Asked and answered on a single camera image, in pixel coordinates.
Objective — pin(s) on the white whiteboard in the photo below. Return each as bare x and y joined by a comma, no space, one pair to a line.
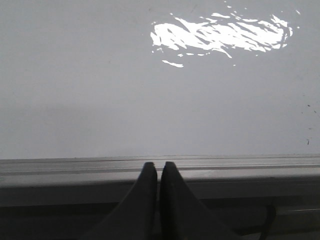
113,78

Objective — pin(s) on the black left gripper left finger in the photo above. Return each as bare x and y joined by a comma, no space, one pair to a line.
133,217

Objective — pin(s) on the aluminium whiteboard frame rail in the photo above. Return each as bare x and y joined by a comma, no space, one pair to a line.
57,181

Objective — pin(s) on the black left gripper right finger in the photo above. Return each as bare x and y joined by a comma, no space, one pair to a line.
182,215

